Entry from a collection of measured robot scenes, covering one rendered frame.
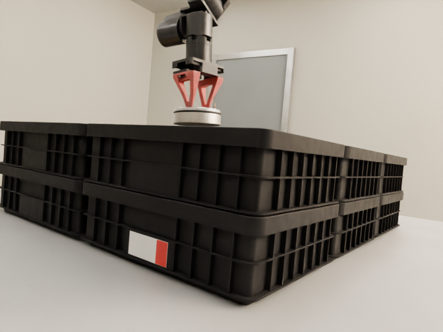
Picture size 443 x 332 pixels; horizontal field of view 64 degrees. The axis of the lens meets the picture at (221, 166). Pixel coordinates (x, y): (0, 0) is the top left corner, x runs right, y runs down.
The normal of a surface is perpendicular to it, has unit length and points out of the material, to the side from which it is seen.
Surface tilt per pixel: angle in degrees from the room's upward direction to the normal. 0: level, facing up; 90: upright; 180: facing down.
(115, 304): 0
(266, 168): 90
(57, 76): 90
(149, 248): 90
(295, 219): 90
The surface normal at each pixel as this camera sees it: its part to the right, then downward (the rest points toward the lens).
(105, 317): 0.08, -1.00
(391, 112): -0.53, -0.01
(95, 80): 0.84, 0.09
